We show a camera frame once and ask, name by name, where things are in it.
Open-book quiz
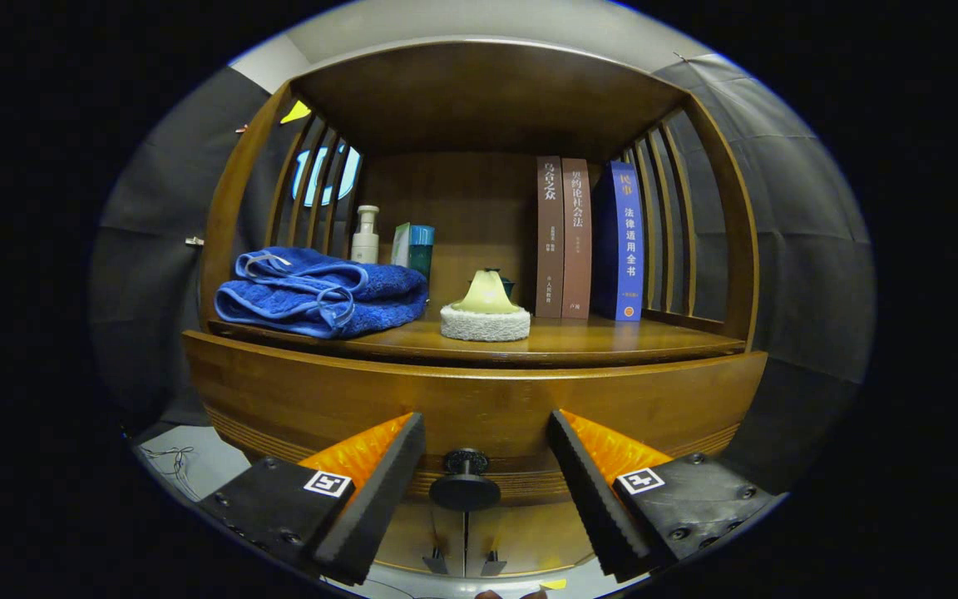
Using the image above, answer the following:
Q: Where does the wooden cabinet door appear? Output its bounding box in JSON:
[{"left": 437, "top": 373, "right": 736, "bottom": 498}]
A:
[
  {"left": 467, "top": 499, "right": 596, "bottom": 577},
  {"left": 375, "top": 499, "right": 467, "bottom": 577}
]

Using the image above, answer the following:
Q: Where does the green brush with white pad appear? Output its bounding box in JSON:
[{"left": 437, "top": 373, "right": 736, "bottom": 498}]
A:
[{"left": 440, "top": 269, "right": 532, "bottom": 343}]

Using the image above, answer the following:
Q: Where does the blue book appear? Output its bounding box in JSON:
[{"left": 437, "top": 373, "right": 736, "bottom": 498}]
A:
[{"left": 593, "top": 161, "right": 646, "bottom": 322}]

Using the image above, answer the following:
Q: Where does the teal bottle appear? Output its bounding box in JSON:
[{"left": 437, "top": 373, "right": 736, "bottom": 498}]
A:
[{"left": 408, "top": 225, "right": 436, "bottom": 280}]

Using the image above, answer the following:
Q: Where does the blue folded towel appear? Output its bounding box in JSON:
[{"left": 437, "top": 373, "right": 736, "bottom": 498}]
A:
[{"left": 214, "top": 246, "right": 430, "bottom": 339}]

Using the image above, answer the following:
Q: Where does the thin white wire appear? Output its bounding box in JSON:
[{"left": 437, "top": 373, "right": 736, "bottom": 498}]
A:
[{"left": 142, "top": 445, "right": 199, "bottom": 502}]

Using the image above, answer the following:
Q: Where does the white pump bottle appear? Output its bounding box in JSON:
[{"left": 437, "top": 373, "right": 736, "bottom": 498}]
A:
[{"left": 350, "top": 205, "right": 381, "bottom": 265}]

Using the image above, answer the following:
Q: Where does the wooden cabinet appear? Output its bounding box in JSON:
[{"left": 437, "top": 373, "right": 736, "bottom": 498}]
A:
[{"left": 182, "top": 42, "right": 769, "bottom": 579}]

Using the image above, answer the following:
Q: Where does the reddish brown book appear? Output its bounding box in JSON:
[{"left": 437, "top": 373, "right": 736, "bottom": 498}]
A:
[{"left": 560, "top": 158, "right": 594, "bottom": 320}]

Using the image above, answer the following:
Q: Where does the dark brown book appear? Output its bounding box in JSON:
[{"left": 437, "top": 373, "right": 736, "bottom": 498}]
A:
[{"left": 536, "top": 156, "right": 565, "bottom": 319}]

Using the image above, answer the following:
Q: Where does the wooden drawer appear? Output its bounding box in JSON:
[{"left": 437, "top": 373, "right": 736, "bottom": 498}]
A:
[{"left": 182, "top": 330, "right": 769, "bottom": 512}]

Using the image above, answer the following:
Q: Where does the wooden countertop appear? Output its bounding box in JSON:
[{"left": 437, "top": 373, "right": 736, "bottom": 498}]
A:
[{"left": 209, "top": 304, "right": 746, "bottom": 367}]

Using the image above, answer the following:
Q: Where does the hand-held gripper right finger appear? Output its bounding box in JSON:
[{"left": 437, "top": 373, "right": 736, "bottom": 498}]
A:
[{"left": 546, "top": 409, "right": 779, "bottom": 583}]

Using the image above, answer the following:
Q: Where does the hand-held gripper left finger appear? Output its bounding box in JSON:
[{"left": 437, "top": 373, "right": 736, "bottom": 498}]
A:
[{"left": 196, "top": 412, "right": 427, "bottom": 587}]

